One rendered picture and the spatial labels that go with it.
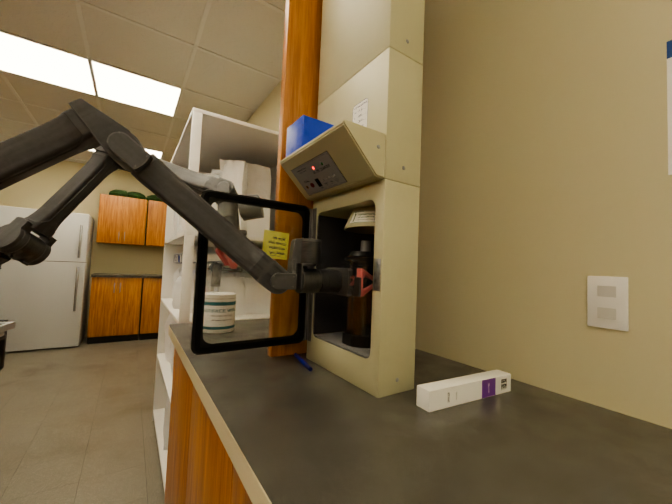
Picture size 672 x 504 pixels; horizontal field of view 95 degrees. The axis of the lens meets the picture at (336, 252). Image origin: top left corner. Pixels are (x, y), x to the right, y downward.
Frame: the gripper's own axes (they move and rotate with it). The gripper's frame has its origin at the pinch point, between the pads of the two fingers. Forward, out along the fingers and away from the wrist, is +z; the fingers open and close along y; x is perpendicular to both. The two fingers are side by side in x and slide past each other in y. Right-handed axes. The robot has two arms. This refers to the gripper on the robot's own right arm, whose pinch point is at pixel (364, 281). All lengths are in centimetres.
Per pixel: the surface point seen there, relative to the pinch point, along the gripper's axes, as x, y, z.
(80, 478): 117, 158, -67
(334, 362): 20.9, 2.6, -6.9
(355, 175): -24.4, -8.5, -10.6
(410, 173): -25.8, -14.4, 1.0
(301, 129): -38.3, 6.0, -17.5
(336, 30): -71, 8, -7
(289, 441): 23.8, -19.7, -29.9
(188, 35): -147, 148, -29
